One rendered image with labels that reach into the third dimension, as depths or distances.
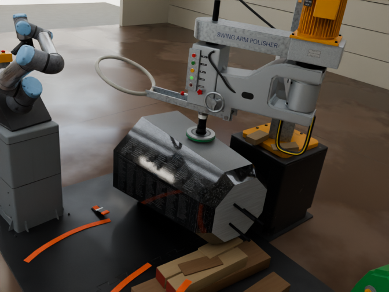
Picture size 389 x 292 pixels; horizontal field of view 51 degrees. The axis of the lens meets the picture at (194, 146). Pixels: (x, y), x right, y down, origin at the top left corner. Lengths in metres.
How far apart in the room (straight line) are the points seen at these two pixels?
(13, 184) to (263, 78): 1.95
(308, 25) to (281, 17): 7.17
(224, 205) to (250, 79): 0.84
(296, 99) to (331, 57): 0.34
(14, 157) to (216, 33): 1.66
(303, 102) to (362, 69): 6.32
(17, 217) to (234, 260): 1.68
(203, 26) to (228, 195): 1.10
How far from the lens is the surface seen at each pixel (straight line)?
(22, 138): 3.14
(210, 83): 2.76
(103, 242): 3.35
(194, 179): 2.76
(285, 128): 3.42
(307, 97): 2.65
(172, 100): 2.98
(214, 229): 2.78
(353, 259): 3.70
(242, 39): 2.63
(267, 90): 2.67
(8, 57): 4.21
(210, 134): 3.03
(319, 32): 2.53
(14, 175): 3.24
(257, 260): 3.19
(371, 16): 8.81
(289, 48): 2.56
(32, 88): 3.02
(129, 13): 11.20
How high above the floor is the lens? 2.20
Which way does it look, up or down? 27 degrees down
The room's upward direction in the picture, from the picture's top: 7 degrees clockwise
